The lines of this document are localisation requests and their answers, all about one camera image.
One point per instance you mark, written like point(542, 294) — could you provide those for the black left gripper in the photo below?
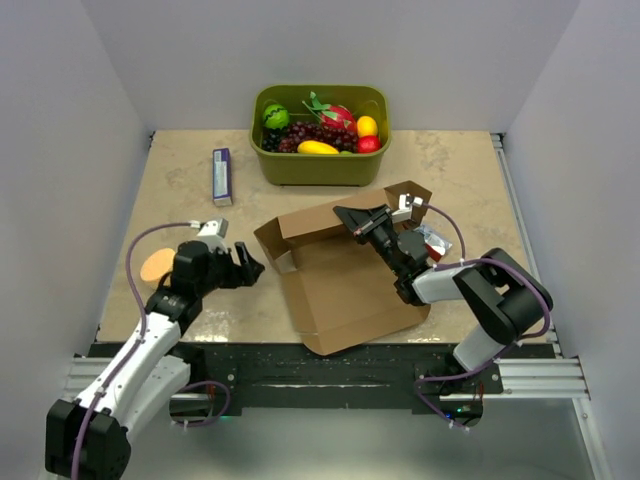
point(237, 275)

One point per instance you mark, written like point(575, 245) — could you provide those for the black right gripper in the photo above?
point(363, 222)

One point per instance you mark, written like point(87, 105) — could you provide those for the brown cardboard box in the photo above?
point(339, 293)

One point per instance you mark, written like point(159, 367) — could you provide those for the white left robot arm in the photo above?
point(91, 436)

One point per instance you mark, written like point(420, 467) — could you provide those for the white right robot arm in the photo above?
point(509, 304)

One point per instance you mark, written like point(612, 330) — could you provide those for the purple toothpaste box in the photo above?
point(221, 178)

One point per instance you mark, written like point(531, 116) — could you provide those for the purple toy grape bunch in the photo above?
point(298, 132)

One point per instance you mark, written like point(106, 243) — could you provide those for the red toy apple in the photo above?
point(368, 144)

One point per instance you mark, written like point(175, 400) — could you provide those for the yellow toy mango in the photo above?
point(313, 147)

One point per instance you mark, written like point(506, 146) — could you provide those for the olive green plastic bin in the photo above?
point(343, 169)

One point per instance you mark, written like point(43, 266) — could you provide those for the red white snack packet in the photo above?
point(436, 244)

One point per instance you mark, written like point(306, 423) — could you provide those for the orange round sponge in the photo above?
point(155, 267)

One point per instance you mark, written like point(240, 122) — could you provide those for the yellow toy lemon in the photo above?
point(366, 126)

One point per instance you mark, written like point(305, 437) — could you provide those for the pink toy dragon fruit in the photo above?
point(329, 115)

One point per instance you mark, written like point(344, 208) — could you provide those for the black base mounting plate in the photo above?
point(290, 376)

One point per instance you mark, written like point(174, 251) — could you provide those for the dark blue toy grapes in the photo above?
point(271, 141)

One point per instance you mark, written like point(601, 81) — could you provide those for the green toy watermelon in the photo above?
point(275, 117)

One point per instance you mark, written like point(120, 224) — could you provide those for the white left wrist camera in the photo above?
point(212, 233)

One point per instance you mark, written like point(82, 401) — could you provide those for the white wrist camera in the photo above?
point(212, 233)
point(409, 210)

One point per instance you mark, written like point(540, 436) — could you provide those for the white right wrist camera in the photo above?
point(409, 210)

